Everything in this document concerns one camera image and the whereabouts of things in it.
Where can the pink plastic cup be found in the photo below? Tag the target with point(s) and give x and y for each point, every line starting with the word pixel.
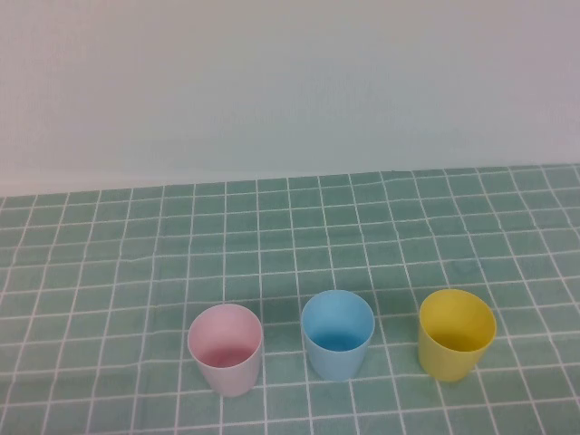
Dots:
pixel 225 331

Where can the yellow plastic cup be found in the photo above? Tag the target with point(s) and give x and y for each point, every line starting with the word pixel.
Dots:
pixel 455 326

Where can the blue plastic cup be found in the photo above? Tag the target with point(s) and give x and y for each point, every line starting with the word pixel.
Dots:
pixel 337 326

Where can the green white-checked tablecloth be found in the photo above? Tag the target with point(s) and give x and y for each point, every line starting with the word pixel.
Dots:
pixel 136 272

